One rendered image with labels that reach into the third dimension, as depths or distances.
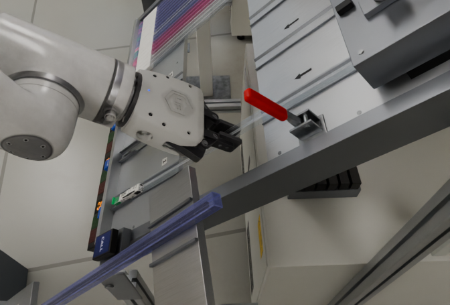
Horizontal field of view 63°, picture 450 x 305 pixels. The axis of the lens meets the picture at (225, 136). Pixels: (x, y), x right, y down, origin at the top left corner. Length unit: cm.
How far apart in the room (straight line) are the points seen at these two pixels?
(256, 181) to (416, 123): 19
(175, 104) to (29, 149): 18
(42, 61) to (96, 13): 211
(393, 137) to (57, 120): 35
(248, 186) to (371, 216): 47
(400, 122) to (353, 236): 48
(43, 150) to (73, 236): 119
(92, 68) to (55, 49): 4
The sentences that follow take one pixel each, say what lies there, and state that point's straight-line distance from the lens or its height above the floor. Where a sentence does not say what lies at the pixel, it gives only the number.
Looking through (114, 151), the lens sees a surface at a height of 73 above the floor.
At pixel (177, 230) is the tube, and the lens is 36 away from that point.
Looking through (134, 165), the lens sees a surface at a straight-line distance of 75.
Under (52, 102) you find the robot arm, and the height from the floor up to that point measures 110.
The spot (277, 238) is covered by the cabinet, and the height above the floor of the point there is 62.
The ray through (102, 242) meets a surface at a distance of 65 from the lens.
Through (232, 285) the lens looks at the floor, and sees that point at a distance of 142.
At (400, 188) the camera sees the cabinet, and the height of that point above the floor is 62.
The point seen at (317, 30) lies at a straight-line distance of 55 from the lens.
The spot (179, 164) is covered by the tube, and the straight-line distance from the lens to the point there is 60.
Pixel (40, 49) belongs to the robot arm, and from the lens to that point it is 45.
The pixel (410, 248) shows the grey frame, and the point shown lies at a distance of 66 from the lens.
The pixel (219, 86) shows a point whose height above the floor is 1.
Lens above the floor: 138
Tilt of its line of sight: 53 degrees down
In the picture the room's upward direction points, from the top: straight up
